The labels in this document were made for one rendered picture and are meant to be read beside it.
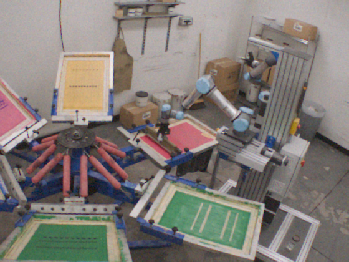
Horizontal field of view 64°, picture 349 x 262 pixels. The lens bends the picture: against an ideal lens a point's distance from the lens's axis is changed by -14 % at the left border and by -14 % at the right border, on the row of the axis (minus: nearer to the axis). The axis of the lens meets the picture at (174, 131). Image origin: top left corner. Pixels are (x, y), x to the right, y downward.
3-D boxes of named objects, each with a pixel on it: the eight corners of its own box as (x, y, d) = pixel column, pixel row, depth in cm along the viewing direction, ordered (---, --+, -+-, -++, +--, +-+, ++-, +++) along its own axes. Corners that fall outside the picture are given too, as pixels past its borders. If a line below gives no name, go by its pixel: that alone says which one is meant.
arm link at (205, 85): (253, 120, 253) (206, 71, 251) (250, 127, 241) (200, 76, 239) (243, 128, 260) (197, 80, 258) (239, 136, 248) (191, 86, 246)
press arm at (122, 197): (229, 230, 222) (231, 225, 219) (227, 236, 217) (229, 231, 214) (81, 180, 249) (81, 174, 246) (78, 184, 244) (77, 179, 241)
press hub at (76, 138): (93, 228, 314) (87, 114, 246) (113, 252, 291) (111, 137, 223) (62, 241, 291) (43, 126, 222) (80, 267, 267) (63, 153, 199)
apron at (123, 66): (129, 88, 499) (134, 24, 446) (131, 89, 494) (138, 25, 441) (100, 95, 466) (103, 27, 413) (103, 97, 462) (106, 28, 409)
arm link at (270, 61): (276, 62, 268) (245, 83, 310) (283, 61, 274) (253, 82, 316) (271, 50, 271) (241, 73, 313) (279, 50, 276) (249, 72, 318)
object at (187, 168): (202, 164, 332) (208, 138, 316) (208, 168, 327) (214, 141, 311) (169, 179, 304) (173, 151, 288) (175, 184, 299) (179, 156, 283)
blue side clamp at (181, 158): (188, 156, 287) (189, 149, 283) (192, 158, 284) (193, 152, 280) (162, 166, 268) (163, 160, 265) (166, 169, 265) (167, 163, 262)
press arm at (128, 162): (187, 140, 325) (189, 135, 322) (192, 143, 321) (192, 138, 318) (78, 181, 249) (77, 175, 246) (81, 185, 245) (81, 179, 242)
